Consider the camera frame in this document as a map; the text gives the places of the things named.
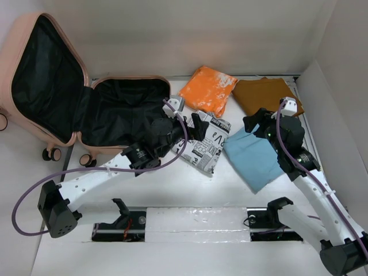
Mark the light blue cloth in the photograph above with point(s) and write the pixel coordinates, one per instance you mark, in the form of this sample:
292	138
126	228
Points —
253	159

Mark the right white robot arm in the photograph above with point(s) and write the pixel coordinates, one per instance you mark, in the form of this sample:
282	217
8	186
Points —
340	242

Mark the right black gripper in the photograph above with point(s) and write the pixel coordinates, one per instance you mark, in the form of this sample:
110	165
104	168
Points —
263	117

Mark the mustard brown cloth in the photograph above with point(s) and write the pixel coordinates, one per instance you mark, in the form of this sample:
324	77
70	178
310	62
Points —
266	93

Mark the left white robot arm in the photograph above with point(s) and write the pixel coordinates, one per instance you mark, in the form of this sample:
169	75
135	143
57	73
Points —
60	204

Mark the pink hard-shell suitcase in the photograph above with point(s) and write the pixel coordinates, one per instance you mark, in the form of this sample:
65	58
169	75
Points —
45	89

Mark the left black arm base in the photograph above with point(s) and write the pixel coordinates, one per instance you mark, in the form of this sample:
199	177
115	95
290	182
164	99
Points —
128	227

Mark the newspaper print cloth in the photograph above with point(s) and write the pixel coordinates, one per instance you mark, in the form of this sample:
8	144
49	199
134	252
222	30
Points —
205	154

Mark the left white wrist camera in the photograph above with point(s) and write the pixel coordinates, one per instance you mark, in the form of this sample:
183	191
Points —
174	106

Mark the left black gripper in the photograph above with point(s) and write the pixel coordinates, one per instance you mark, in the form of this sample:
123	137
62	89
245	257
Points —
199	127

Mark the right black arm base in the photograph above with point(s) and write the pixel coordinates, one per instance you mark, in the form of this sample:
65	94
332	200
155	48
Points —
264	225

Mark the orange white cloth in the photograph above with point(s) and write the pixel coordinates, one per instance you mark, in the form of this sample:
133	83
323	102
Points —
208	90

